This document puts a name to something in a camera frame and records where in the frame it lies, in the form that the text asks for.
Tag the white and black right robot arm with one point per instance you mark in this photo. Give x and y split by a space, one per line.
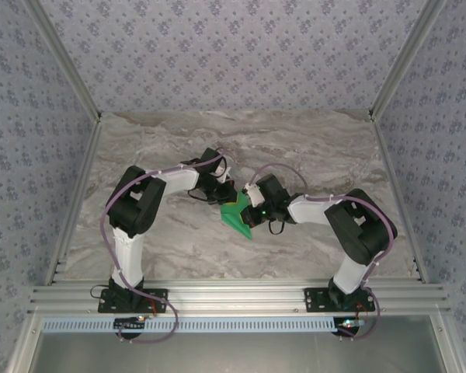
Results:
353 272

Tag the small black circuit board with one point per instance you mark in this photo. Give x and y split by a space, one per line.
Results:
130 323
349 324

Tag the aluminium cross beam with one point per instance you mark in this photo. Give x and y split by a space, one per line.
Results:
237 299

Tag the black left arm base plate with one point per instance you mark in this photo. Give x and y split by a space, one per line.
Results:
159 301

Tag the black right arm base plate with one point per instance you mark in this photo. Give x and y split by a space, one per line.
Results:
314 299

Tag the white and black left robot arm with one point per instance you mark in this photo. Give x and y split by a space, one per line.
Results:
128 256

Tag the aluminium table side rail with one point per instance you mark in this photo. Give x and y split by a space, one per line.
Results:
77 194
396 194

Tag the aluminium frame post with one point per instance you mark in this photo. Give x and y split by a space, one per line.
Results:
403 62
68 62

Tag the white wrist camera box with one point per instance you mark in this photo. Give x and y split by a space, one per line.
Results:
254 196
222 175

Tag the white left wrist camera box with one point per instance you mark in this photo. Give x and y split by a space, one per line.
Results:
222 175

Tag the green square paper sheet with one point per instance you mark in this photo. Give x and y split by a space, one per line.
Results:
233 217

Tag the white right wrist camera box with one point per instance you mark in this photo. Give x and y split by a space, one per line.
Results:
254 196

